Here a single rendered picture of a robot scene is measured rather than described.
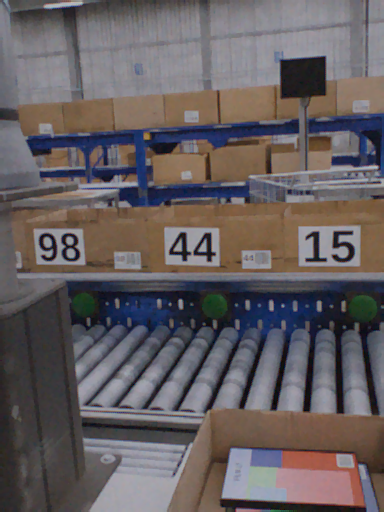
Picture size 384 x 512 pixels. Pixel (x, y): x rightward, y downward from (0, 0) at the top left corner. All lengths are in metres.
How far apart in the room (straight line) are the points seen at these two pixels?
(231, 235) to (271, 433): 0.79
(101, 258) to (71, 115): 5.04
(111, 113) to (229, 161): 1.46
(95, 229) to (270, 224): 0.52
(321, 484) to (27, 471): 0.39
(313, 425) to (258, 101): 5.37
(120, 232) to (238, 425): 0.89
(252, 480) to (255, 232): 0.88
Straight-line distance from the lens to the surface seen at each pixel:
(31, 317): 0.79
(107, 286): 1.69
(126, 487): 0.96
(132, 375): 1.37
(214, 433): 0.96
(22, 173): 0.77
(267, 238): 1.60
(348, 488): 0.86
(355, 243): 1.60
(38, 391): 0.83
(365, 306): 1.56
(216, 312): 1.60
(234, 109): 6.18
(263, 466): 0.90
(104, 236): 1.72
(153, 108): 6.38
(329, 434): 0.95
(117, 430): 1.19
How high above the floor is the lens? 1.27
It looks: 12 degrees down
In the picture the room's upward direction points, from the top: 3 degrees counter-clockwise
